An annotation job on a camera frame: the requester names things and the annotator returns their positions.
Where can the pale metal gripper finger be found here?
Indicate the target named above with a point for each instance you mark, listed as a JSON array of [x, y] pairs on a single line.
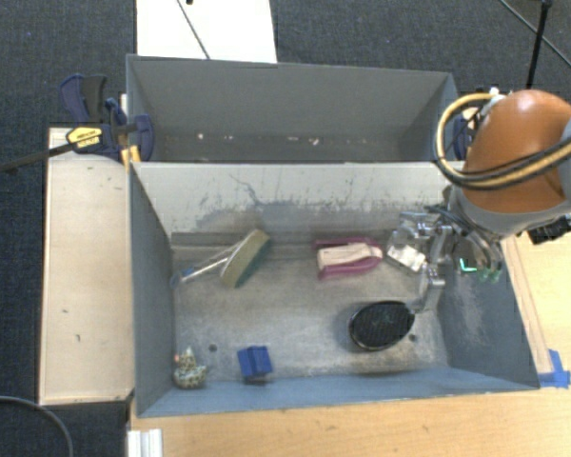
[[432, 288], [406, 256]]

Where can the purple and white stapler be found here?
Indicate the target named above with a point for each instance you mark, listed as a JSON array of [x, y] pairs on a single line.
[[345, 257]]

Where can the black oval mesh disc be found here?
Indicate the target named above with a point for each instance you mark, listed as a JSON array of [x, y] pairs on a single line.
[[380, 326]]

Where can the grey metal bin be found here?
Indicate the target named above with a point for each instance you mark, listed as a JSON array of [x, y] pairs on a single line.
[[285, 322]]

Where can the small blue box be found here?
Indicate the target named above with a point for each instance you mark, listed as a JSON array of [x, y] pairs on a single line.
[[254, 362]]

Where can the patterned toy duck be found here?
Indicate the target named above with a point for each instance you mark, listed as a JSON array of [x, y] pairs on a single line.
[[189, 373]]

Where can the pale wood board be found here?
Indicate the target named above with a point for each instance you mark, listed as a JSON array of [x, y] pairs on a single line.
[[85, 274]]

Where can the black cylinder on white bracket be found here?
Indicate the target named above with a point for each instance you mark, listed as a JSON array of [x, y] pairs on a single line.
[[552, 229]]

